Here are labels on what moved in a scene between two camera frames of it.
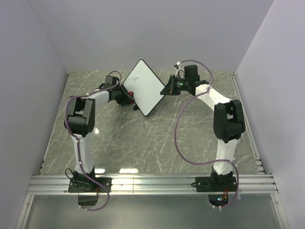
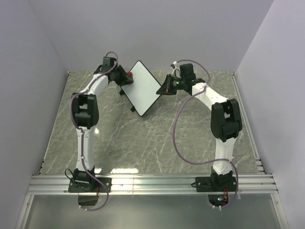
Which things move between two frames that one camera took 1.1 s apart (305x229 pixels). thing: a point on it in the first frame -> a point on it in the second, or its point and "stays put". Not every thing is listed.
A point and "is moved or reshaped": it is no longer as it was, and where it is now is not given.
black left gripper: (127, 98) -> (124, 80)
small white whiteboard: (144, 88) is moved or reshaped
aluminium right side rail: (247, 122) stays put
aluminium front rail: (150, 184) stays put
